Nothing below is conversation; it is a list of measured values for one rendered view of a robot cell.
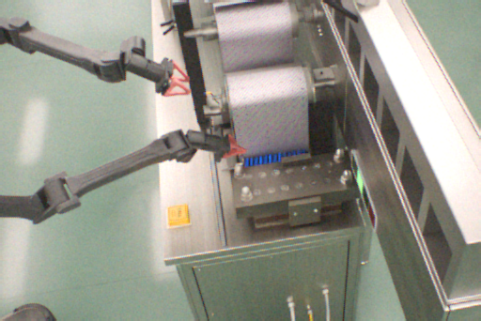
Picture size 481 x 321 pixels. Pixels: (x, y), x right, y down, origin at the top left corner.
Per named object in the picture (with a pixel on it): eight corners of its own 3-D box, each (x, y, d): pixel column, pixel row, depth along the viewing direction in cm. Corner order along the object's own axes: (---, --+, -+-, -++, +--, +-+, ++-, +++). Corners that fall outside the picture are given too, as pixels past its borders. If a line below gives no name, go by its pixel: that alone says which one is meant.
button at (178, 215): (167, 210, 200) (166, 206, 198) (188, 206, 200) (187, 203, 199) (168, 227, 196) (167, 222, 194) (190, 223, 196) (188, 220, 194)
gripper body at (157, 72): (161, 95, 171) (137, 85, 167) (160, 73, 178) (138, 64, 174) (171, 80, 167) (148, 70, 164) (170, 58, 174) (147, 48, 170)
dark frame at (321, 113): (237, 154, 215) (230, 114, 200) (326, 140, 215) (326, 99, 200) (240, 169, 210) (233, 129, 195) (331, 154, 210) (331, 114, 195)
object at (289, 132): (240, 161, 197) (233, 122, 183) (308, 150, 197) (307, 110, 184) (240, 162, 197) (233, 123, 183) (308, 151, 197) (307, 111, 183)
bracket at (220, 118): (219, 161, 213) (207, 99, 190) (236, 159, 213) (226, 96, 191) (220, 172, 210) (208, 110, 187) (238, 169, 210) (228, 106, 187)
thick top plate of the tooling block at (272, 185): (231, 181, 197) (229, 169, 193) (348, 161, 198) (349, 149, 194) (237, 219, 186) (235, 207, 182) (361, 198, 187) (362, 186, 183)
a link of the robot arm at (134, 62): (119, 72, 166) (129, 58, 163) (120, 57, 170) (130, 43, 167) (141, 81, 169) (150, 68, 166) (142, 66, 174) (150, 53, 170)
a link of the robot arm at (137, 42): (107, 84, 170) (100, 61, 164) (109, 59, 178) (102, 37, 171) (147, 78, 170) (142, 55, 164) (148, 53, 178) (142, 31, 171)
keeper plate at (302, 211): (289, 221, 191) (287, 201, 183) (319, 216, 191) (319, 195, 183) (290, 227, 190) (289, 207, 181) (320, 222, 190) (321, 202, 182)
